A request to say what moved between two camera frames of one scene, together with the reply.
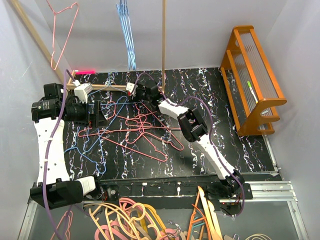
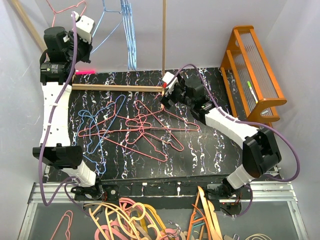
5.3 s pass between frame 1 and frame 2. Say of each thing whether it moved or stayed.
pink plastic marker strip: stayed
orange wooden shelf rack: stayed
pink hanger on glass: stayed
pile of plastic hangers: stayed
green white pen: stayed
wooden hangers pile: stayed
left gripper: moved
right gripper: moved
